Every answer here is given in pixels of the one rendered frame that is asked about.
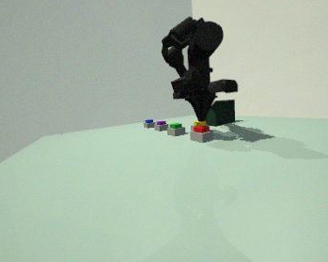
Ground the red button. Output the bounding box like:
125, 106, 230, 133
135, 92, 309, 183
190, 126, 214, 143

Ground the blue button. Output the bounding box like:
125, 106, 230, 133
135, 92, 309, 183
144, 119, 155, 128

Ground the yellow button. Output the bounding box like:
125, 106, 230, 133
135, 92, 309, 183
191, 121, 210, 131

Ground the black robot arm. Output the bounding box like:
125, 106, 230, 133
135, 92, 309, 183
162, 17, 224, 94

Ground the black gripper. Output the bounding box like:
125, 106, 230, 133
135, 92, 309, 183
173, 63, 239, 122

